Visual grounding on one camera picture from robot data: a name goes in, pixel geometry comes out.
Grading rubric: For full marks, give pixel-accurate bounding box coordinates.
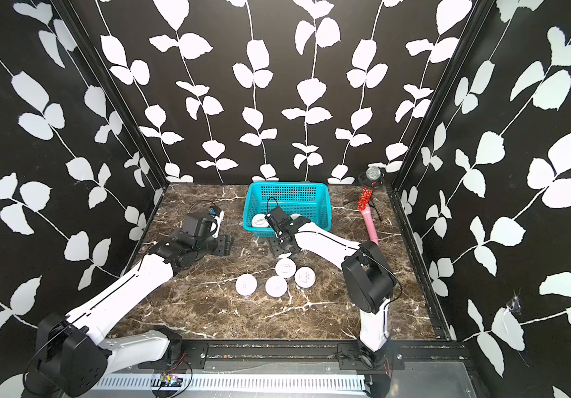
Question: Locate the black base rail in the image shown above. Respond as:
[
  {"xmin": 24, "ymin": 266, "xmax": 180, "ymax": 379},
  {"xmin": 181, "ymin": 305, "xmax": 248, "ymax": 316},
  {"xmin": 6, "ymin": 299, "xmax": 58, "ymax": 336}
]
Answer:
[{"xmin": 144, "ymin": 339, "xmax": 472, "ymax": 373}]

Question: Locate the small black tripod lamp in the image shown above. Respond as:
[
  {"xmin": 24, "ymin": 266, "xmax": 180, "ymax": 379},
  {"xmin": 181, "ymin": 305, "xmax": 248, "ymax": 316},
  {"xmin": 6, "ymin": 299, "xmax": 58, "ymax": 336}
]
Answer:
[{"xmin": 350, "ymin": 166, "xmax": 387, "ymax": 222}]

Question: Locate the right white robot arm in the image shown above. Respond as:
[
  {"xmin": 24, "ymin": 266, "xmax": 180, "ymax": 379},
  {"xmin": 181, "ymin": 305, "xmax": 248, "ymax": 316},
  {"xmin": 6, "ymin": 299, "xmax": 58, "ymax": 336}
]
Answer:
[{"xmin": 265, "ymin": 207, "xmax": 398, "ymax": 366}]

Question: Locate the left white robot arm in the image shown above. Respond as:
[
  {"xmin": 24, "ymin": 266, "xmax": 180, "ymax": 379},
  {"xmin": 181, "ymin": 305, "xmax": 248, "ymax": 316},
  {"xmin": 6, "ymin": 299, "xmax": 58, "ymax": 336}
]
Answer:
[{"xmin": 23, "ymin": 205, "xmax": 234, "ymax": 397}]

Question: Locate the pink and red tube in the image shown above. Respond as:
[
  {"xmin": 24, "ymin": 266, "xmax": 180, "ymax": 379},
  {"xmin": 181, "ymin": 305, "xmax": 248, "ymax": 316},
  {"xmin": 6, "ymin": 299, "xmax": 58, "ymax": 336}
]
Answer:
[{"xmin": 358, "ymin": 187, "xmax": 379, "ymax": 245}]

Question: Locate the small circuit board with wires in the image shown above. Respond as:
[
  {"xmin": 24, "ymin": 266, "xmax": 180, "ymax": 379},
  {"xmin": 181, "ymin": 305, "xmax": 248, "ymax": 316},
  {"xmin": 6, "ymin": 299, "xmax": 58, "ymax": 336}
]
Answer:
[{"xmin": 151, "ymin": 374, "xmax": 184, "ymax": 391}]

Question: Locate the teal plastic basket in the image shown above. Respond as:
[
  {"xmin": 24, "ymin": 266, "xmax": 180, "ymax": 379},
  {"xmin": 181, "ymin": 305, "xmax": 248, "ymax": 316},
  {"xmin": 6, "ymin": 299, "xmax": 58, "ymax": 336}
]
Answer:
[{"xmin": 242, "ymin": 182, "xmax": 332, "ymax": 237}]

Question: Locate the white perforated cable duct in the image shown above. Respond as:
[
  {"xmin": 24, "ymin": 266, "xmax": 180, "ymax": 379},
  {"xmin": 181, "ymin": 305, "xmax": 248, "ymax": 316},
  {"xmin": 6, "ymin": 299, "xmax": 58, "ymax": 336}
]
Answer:
[{"xmin": 92, "ymin": 373, "xmax": 369, "ymax": 394}]

